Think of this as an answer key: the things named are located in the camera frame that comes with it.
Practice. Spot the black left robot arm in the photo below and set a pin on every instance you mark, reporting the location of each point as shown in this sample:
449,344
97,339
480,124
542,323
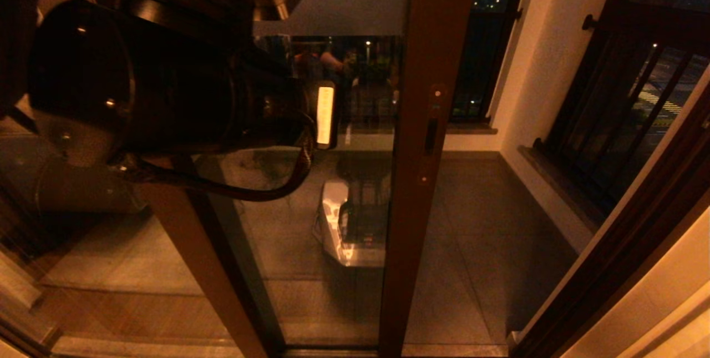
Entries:
138,80

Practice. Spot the fixed glass door brown frame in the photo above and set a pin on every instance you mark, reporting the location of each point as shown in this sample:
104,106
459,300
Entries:
211,269

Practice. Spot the front-load washing machine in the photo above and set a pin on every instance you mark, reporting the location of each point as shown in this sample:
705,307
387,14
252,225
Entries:
66,197

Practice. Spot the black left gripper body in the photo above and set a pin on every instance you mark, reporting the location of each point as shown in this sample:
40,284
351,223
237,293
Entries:
324,114

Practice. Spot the dark brown door jamb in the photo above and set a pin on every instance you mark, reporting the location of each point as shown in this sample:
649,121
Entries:
665,197

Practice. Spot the black metal balcony railing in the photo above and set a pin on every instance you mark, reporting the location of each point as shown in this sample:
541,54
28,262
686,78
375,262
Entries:
638,30
477,69

